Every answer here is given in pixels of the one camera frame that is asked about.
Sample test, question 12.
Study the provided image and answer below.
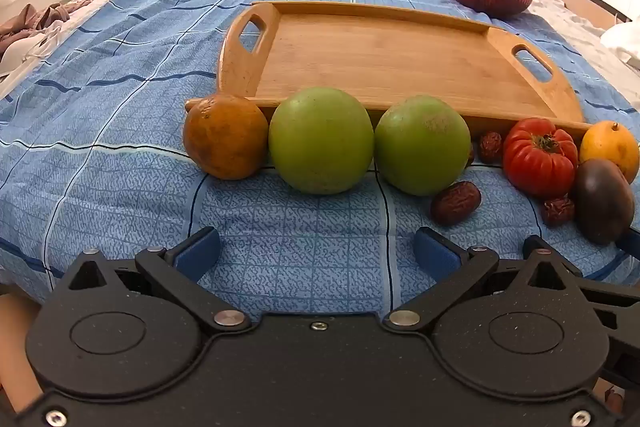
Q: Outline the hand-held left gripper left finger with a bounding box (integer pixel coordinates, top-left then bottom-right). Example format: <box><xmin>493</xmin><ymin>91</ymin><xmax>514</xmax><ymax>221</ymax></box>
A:
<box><xmin>65</xmin><ymin>227</ymin><xmax>251</xmax><ymax>335</ymax></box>

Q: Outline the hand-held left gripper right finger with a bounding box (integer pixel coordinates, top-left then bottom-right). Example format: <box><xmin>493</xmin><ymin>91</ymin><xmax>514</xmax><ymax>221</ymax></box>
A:
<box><xmin>384</xmin><ymin>227</ymin><xmax>581</xmax><ymax>335</ymax></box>

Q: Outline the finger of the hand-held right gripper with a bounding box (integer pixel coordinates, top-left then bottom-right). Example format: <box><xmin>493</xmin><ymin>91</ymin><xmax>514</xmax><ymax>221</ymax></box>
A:
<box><xmin>617</xmin><ymin>229</ymin><xmax>640</xmax><ymax>255</ymax></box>
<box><xmin>570</xmin><ymin>274</ymin><xmax>640</xmax><ymax>308</ymax></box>

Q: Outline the dark purple passion fruit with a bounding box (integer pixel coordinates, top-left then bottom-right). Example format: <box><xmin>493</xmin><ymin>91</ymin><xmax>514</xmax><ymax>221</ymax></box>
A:
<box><xmin>571</xmin><ymin>158</ymin><xmax>636</xmax><ymax>245</ymax></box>

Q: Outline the yellow orange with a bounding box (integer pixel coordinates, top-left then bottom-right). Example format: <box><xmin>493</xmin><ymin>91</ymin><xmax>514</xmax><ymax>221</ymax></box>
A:
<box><xmin>579</xmin><ymin>121</ymin><xmax>640</xmax><ymax>184</ymax></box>

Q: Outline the green citrus with brown patch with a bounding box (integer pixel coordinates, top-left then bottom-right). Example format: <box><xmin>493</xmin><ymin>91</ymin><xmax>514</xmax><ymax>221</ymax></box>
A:
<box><xmin>374</xmin><ymin>94</ymin><xmax>472</xmax><ymax>196</ymax></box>

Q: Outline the brownish orange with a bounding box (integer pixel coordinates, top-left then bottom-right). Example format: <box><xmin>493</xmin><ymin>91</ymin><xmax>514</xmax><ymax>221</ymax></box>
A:
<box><xmin>182</xmin><ymin>94</ymin><xmax>270</xmax><ymax>180</ymax></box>

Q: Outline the red ribbed tomato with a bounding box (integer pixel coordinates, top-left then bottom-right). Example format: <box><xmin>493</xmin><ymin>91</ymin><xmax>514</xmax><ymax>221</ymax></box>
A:
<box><xmin>502</xmin><ymin>118</ymin><xmax>579</xmax><ymax>199</ymax></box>

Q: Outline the green round citrus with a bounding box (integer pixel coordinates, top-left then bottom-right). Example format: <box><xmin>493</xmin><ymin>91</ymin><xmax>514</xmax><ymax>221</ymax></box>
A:
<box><xmin>268</xmin><ymin>87</ymin><xmax>375</xmax><ymax>195</ymax></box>

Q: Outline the wooden serving tray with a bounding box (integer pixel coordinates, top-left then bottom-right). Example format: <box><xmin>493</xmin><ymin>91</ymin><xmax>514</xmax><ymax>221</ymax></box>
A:
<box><xmin>185</xmin><ymin>1</ymin><xmax>592</xmax><ymax>142</ymax></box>

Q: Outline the blue plaid blanket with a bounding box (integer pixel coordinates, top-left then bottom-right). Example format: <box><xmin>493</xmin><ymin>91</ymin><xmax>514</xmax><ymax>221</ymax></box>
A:
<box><xmin>0</xmin><ymin>0</ymin><xmax>640</xmax><ymax>308</ymax></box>

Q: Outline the white crumpled cloth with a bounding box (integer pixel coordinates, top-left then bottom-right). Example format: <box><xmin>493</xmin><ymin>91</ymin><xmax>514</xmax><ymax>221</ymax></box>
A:
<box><xmin>600</xmin><ymin>19</ymin><xmax>640</xmax><ymax>70</ymax></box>

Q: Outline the white garment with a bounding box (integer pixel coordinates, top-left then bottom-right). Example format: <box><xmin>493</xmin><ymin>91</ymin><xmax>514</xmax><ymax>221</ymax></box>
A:
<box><xmin>0</xmin><ymin>21</ymin><xmax>66</xmax><ymax>80</ymax></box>

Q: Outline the brown clothing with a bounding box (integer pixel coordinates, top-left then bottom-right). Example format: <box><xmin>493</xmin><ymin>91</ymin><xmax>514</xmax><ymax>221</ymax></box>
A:
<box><xmin>0</xmin><ymin>0</ymin><xmax>93</xmax><ymax>52</ymax></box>

